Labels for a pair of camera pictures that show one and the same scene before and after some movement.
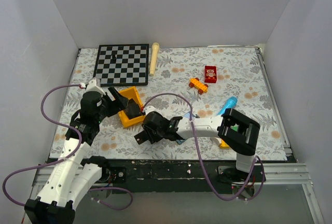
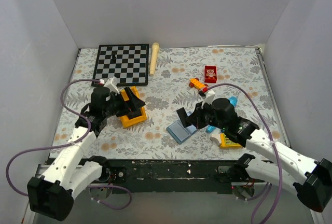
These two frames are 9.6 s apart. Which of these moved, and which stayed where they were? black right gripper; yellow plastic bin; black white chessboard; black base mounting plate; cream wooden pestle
Moved: black right gripper
Stayed: black white chessboard; cream wooden pestle; black base mounting plate; yellow plastic bin
